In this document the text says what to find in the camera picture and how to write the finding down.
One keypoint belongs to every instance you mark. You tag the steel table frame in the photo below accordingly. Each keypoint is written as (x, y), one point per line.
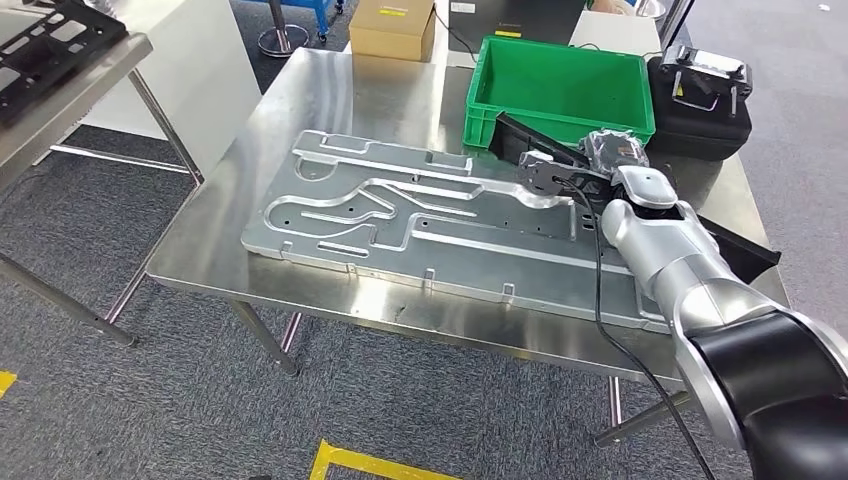
(66, 106)

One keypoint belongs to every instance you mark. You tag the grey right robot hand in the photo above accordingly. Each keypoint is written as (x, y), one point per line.
(616, 149)

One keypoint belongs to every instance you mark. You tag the yellow floor tape square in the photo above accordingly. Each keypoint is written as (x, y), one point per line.
(6, 384)

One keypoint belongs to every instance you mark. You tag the black carrying case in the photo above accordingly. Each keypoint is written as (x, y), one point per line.
(702, 136)

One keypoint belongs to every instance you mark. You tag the chrome stanchion post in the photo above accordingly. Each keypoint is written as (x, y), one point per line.
(283, 40)

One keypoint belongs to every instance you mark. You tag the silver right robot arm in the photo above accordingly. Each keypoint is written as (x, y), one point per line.
(662, 252)

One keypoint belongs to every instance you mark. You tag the black carton box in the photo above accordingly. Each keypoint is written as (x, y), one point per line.
(530, 16)

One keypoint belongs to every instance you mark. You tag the silver stamped metal panel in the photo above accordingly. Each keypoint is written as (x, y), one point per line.
(397, 252)

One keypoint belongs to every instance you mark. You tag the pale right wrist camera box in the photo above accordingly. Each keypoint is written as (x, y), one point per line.
(540, 172)

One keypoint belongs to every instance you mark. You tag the green plastic crate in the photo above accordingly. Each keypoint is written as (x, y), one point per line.
(563, 79)

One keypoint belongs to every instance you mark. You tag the black plastic plate frame part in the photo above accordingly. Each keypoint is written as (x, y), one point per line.
(517, 139)
(99, 30)

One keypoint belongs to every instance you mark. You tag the blue cart frame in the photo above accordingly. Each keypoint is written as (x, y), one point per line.
(321, 13)

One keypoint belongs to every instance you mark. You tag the stainless steel workbench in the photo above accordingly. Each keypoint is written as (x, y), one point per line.
(199, 265)

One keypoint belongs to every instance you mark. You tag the brown cardboard box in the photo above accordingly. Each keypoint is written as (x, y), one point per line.
(391, 33)

